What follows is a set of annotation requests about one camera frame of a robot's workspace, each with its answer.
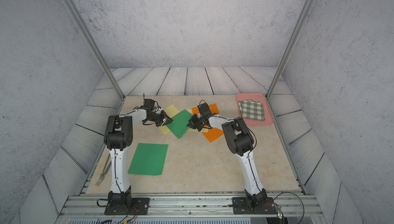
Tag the aluminium front rail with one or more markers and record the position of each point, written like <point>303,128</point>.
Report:
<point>192,208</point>

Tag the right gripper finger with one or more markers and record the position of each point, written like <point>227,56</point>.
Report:
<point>199,129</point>
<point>191,124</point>

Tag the pink plastic tray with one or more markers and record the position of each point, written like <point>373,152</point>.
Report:
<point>256,97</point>

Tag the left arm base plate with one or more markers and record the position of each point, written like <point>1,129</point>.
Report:
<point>129,206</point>

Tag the orange paper sheet back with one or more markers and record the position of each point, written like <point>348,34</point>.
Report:
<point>212,108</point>

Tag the green checkered cloth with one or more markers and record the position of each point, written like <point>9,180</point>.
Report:
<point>251,109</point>

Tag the orange paper sheet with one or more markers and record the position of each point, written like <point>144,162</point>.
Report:
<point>212,108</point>
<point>212,134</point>

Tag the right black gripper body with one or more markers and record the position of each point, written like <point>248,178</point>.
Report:
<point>199,121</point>

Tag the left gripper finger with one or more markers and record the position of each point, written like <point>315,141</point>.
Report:
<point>159,124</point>
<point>167,120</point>

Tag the yellow paper sheet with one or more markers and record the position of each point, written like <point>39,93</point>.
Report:
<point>171,111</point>
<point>190,111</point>

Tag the orange paper sheet front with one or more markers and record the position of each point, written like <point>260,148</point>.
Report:
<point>212,134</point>

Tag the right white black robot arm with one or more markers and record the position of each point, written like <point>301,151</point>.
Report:
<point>240,141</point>

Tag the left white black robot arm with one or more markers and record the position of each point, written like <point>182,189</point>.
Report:
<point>118,138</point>

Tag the green paper sheet front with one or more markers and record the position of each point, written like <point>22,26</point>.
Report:
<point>148,159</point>

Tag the green paper sheet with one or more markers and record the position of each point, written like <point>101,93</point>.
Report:
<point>179,123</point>
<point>148,159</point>

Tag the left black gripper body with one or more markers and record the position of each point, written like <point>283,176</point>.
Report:
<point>157,117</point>

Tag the right aluminium frame post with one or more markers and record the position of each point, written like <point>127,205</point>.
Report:
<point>302,18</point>

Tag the aluminium frame post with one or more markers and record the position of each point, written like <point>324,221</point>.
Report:
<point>78,19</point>
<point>302,18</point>

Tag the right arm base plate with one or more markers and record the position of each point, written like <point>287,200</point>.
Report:
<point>247,205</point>

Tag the left aluminium frame post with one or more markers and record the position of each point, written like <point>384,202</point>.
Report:
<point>78,19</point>

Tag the iridescent blue knife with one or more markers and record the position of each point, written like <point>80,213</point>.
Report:
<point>107,169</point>

